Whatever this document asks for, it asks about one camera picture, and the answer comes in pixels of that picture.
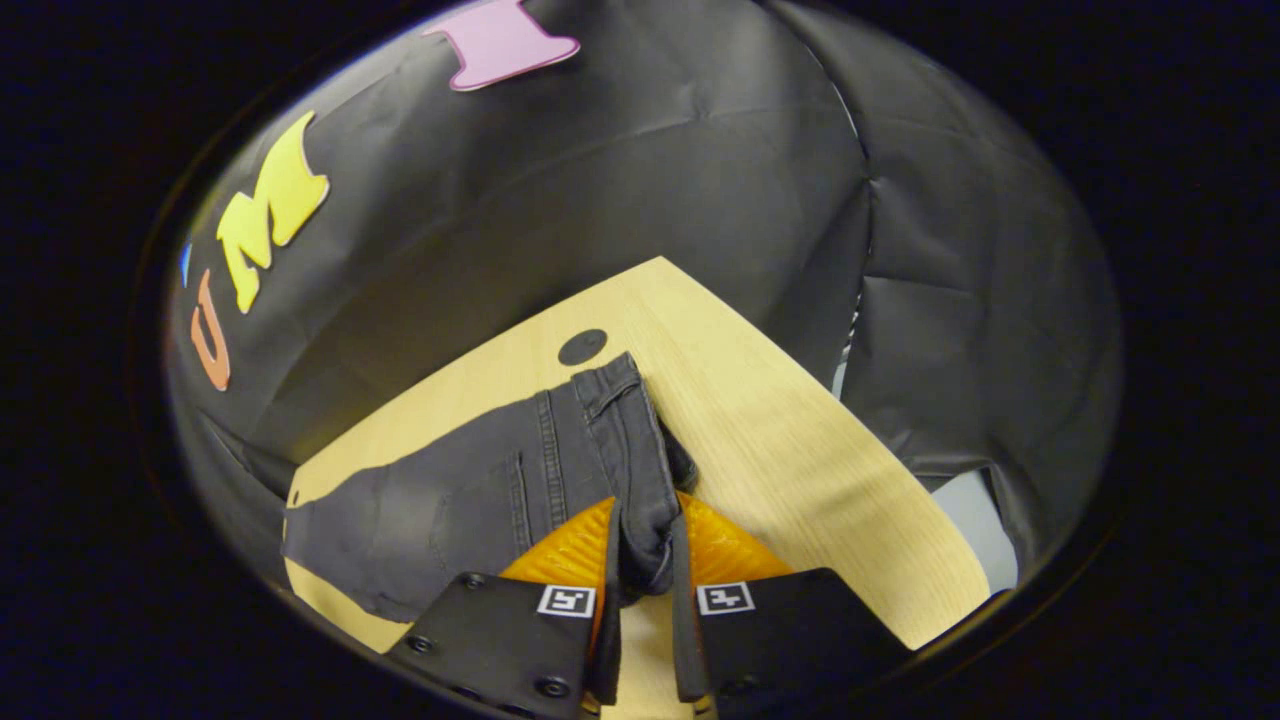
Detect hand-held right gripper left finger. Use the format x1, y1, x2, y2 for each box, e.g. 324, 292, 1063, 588
384, 496, 624, 720

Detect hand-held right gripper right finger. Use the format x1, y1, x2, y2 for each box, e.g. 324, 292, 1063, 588
669, 489, 913, 720

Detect dark grey jeans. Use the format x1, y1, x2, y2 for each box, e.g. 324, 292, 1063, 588
282, 352, 698, 623

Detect dark round table grommet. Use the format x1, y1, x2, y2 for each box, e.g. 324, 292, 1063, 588
557, 329, 608, 367

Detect black backdrop cloth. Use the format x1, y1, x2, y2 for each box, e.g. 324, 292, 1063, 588
165, 0, 1123, 591

